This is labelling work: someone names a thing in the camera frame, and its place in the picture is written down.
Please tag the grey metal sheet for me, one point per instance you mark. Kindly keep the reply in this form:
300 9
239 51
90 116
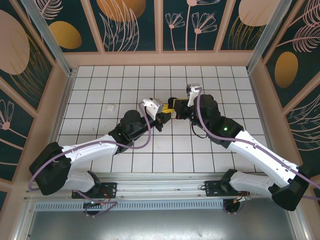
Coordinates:
160 225

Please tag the small controller circuit board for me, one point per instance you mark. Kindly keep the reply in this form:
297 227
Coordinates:
242 198
93 203

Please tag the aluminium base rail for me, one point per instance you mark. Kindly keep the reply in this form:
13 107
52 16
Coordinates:
160 185

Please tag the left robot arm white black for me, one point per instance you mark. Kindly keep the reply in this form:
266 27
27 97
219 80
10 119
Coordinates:
87 150

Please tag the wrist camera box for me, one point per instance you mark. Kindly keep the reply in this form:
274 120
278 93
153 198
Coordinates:
192 90
152 106

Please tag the aluminium corner post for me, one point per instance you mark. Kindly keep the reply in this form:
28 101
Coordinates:
47 35
267 32

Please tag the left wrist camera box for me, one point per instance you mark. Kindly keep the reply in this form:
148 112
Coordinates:
152 106

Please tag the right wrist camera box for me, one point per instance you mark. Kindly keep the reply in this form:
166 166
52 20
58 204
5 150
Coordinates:
192 90

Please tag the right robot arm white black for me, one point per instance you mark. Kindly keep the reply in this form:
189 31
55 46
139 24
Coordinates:
262 157

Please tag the white earbud charging case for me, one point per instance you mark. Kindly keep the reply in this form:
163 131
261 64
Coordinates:
110 108

